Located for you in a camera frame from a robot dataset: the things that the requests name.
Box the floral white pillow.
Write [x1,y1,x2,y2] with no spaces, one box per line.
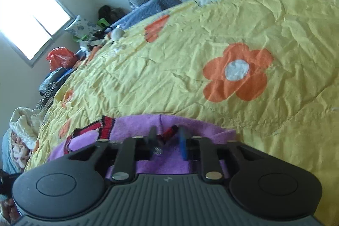
[65,15,101,42]

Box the white quilted jacket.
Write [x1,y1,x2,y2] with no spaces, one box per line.
[9,107,47,150]

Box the blue quilted blanket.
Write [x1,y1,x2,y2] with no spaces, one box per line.
[104,0,181,33]

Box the light blue cloth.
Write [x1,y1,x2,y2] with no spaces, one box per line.
[1,129,23,174]

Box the leopard print garment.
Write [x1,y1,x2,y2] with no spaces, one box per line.
[36,67,74,110]

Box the white fluffy ball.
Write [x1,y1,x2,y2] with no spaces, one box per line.
[110,28,125,41]

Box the window with grey frame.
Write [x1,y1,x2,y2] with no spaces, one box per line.
[1,0,75,67]

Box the yellow floral bed quilt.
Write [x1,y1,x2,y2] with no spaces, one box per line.
[26,0,338,225]

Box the orange plastic bag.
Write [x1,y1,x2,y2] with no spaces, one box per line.
[46,47,78,72]

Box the green plastic stool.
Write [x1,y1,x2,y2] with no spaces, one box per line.
[72,18,109,42]

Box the purple sweater red collar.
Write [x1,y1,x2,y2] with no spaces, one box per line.
[47,114,236,174]

